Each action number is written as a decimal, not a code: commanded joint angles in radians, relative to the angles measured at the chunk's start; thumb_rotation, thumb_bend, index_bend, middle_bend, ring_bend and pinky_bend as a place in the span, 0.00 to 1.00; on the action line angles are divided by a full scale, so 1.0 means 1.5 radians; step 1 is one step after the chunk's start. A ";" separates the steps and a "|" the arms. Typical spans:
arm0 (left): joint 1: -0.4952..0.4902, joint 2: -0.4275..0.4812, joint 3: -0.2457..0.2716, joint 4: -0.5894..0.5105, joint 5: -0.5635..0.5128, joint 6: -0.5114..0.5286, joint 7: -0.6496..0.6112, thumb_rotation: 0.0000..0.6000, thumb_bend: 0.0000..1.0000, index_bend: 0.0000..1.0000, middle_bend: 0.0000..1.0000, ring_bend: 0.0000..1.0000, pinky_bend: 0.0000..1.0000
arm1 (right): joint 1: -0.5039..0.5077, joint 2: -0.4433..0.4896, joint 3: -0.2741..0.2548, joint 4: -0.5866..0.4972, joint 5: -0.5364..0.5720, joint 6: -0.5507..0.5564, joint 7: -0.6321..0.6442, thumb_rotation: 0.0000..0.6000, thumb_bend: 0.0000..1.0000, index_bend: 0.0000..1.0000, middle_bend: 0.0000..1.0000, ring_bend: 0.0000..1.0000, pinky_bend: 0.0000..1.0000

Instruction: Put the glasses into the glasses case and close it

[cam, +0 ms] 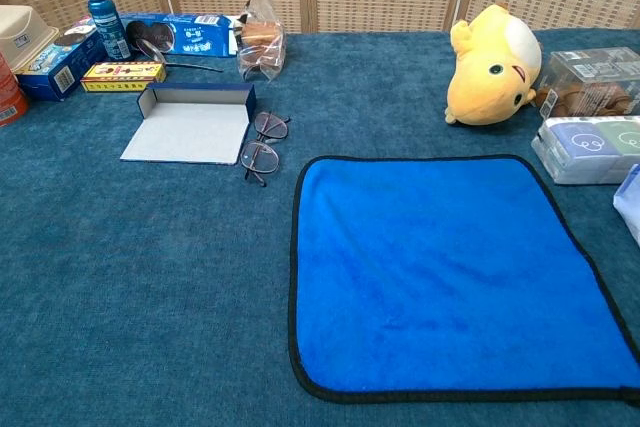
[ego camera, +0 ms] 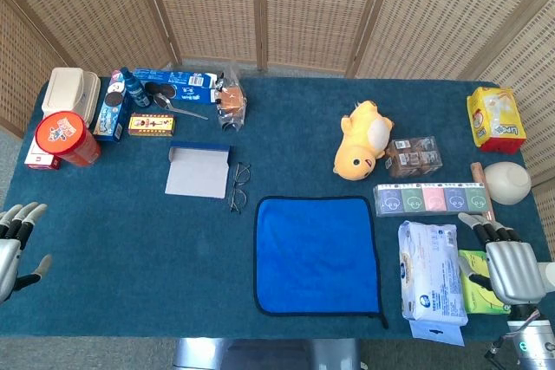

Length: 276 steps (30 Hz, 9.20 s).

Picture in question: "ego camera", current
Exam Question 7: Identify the green tissue pack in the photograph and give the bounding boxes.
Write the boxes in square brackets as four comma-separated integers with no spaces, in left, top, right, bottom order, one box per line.
[458,249,513,315]

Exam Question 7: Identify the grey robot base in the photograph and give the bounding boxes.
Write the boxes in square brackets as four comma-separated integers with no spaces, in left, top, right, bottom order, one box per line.
[173,337,363,370]

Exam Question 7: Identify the woven wooden folding screen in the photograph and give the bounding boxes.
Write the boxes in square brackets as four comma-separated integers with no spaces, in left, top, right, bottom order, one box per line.
[0,0,555,189]

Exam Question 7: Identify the clear bag of bread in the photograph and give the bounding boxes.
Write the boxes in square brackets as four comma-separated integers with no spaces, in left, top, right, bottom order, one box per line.
[214,64,248,133]

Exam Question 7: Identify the yellow and red small box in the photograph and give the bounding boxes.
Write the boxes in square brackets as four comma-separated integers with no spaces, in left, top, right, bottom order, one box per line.
[127,113,177,138]

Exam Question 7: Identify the clear box of brown pastries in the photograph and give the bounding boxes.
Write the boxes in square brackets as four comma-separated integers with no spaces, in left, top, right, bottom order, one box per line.
[384,135,444,179]

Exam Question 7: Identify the black eyeglasses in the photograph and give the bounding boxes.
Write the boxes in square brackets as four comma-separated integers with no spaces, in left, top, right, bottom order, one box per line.
[228,161,252,215]

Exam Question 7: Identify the multi-colour tissue packet row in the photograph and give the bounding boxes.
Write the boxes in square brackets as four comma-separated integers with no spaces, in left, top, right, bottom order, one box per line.
[373,182,493,218]

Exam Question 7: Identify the wooden rolling pin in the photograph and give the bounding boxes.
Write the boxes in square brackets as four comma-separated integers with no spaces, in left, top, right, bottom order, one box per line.
[470,162,495,224]

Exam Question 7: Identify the beige plastic lunch box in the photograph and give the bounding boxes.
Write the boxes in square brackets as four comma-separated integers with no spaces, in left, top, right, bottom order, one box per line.
[41,67,101,127]

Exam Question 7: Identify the blue cloth with black edge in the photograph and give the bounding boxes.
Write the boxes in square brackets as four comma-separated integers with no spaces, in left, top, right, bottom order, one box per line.
[253,195,389,330]

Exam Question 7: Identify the blue glasses case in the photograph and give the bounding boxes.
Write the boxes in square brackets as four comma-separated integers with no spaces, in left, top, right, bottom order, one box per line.
[164,140,233,200]

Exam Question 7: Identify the orange-red round can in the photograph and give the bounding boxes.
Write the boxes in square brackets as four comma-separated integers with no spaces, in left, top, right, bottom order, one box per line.
[34,110,102,167]

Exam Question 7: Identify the blue cookie box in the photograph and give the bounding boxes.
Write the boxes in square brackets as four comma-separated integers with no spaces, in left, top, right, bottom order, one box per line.
[93,69,131,143]

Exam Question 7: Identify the metal spoon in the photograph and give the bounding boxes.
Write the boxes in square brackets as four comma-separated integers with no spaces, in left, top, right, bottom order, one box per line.
[153,92,209,121]

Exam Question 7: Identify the long blue cookie package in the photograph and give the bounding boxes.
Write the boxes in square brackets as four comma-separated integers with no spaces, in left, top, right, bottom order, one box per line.
[132,68,225,106]

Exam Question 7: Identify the cream bowl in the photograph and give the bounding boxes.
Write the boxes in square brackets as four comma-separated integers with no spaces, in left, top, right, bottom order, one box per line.
[483,161,532,205]

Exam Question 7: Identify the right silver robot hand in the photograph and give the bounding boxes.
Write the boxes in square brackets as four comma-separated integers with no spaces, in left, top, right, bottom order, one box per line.
[458,212,548,306]

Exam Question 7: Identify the red and white small box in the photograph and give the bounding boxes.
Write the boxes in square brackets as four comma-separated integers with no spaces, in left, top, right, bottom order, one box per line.
[23,144,62,171]

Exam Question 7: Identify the yellow plush toy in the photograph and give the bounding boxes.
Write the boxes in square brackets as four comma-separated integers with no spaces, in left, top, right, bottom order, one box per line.
[332,100,395,181]

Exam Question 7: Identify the teal table cover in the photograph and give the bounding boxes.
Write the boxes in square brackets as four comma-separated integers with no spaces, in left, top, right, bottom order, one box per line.
[0,76,550,341]

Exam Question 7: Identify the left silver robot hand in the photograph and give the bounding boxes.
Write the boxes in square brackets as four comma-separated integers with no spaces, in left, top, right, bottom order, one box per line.
[0,202,53,304]

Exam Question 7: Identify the white wet wipes pack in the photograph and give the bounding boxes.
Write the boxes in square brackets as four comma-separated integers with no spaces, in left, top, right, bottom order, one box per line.
[397,220,469,347]

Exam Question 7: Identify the blue spray bottle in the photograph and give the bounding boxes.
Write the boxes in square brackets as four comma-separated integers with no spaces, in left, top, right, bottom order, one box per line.
[119,67,152,109]

